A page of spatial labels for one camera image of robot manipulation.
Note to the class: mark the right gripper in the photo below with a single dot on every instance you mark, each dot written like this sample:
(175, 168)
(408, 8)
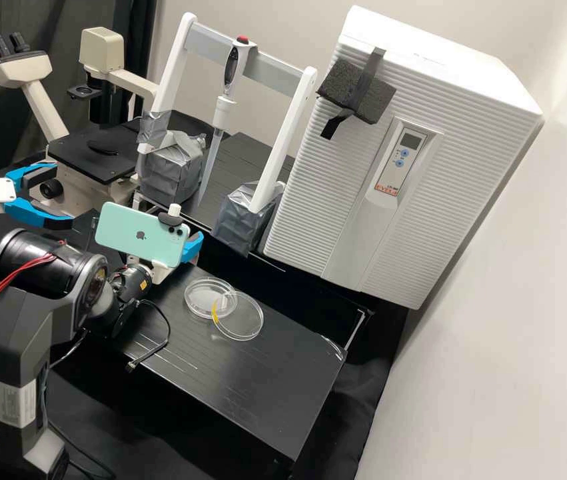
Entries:
(163, 271)

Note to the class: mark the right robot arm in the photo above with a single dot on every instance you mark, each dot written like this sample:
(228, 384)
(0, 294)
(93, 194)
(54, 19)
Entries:
(23, 310)

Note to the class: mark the petri dish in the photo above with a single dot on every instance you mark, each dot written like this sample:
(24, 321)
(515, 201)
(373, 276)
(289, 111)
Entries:
(203, 297)

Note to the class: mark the grey taped block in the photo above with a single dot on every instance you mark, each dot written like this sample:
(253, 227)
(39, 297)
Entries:
(168, 167)
(240, 220)

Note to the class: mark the cream microscope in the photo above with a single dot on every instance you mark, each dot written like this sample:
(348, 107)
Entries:
(78, 150)

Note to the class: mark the petri dish lid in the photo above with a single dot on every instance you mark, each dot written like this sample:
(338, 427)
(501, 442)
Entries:
(243, 320)

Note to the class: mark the black platform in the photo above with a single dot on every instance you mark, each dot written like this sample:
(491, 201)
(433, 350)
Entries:
(243, 380)
(233, 160)
(303, 295)

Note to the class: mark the incubator door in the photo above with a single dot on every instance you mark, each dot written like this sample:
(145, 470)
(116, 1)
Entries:
(323, 200)

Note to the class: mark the white pipette stand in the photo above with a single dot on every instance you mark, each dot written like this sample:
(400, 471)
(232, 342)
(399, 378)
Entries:
(283, 135)

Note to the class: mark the pipette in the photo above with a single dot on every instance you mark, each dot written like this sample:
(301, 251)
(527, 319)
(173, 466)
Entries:
(230, 70)

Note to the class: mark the white incubator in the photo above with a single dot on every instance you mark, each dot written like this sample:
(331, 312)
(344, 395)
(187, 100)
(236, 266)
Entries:
(438, 55)

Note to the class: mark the right wrist camera phone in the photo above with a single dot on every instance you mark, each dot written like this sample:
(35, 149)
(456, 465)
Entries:
(133, 235)

